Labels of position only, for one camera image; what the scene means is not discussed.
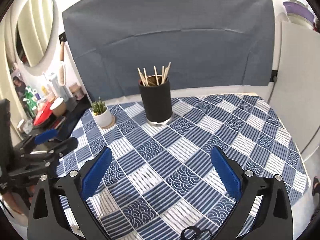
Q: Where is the left hand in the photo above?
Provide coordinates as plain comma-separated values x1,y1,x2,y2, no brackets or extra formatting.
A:
2,186,35,217

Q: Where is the blue patterned tablecloth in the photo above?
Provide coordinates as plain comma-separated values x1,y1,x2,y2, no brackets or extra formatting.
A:
56,94,311,239

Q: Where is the green snack bag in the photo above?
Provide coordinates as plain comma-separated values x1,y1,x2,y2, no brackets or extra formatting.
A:
23,86,37,119

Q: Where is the wooden hair brush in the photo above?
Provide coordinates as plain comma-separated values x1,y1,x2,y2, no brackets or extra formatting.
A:
58,41,66,86

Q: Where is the purple lidded pot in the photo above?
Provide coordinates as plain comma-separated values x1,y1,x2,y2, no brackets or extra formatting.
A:
283,1,315,25

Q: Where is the black side shelf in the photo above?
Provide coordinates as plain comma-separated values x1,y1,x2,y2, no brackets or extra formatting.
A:
14,95,91,150

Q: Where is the small potted green plant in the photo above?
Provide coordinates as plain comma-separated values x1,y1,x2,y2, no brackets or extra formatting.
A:
91,97,116,129

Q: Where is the wooden chopstick in holder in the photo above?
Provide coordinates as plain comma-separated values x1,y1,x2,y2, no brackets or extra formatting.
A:
137,68,148,87
143,68,149,87
153,66,159,86
162,62,171,83

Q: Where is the beige white bowl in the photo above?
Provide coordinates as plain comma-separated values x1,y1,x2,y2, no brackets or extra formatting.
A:
50,98,67,117

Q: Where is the black cylindrical utensil holder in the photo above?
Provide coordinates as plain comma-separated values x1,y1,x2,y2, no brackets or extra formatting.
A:
139,78,173,126

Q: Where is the pink candle jar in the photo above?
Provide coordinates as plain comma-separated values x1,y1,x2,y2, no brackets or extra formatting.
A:
69,83,84,101

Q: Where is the grey fabric backdrop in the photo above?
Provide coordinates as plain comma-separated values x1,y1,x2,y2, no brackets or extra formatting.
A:
62,0,274,100

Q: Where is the red bowl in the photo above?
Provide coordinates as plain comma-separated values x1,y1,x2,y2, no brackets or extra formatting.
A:
33,101,52,126

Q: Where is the oval wall mirror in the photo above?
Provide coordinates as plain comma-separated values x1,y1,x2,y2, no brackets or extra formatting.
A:
16,0,53,67

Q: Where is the wooden chopstick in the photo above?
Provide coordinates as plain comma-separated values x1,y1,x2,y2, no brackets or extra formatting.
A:
153,66,159,86
137,68,148,87
161,66,165,84
143,68,149,87
162,62,171,83

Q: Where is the white cabinet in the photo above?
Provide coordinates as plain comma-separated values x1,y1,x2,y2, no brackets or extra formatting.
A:
270,22,319,157

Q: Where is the white pump bottle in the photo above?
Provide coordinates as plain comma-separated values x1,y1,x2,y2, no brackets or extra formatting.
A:
49,73,63,98

